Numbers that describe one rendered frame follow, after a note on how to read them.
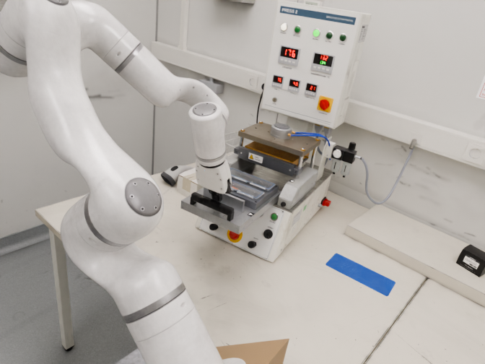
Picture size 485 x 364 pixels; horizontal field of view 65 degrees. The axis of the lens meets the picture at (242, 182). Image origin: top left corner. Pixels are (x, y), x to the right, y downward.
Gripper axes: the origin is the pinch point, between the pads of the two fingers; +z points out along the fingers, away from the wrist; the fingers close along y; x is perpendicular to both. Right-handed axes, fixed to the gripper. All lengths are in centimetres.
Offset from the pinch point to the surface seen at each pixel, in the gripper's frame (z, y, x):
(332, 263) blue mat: 34, 34, 18
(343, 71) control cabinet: -15, 15, 63
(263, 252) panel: 27.3, 12.8, 5.7
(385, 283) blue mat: 35, 53, 19
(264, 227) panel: 21.4, 10.0, 11.6
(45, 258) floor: 102, -127, -15
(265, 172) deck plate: 22.6, -3.7, 37.9
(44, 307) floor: 94, -94, -38
